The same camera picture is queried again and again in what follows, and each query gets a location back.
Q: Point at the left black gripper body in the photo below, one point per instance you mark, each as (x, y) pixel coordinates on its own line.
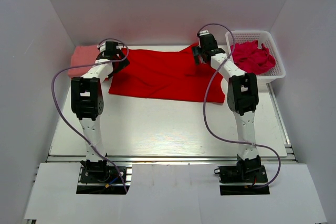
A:
(117, 56)

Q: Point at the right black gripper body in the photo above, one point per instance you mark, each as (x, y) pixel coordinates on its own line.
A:
(202, 52)

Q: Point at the red t shirt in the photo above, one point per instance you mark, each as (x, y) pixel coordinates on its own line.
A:
(167, 75)

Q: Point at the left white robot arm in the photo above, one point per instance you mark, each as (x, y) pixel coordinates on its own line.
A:
(87, 98)

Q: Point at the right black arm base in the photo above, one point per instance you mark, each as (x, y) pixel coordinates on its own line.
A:
(248, 177)

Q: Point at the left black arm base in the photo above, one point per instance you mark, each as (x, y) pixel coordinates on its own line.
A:
(99, 178)

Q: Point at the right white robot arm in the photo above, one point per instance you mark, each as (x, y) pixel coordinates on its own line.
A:
(242, 96)

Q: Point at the folded pink t shirt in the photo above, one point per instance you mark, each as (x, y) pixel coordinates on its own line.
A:
(85, 56)

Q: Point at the crumpled magenta t shirt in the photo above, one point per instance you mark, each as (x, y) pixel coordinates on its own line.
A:
(251, 58)

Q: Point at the white plastic basket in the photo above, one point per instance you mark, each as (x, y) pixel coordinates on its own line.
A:
(263, 37)

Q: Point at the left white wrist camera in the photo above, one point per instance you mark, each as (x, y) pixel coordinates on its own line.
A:
(102, 48)

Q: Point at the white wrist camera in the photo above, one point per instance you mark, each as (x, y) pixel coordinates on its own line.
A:
(102, 48)
(203, 33)

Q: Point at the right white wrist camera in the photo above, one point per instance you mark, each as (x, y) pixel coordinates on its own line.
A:
(203, 33)

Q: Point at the aluminium table rail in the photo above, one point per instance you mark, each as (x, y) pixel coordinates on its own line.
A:
(149, 159)

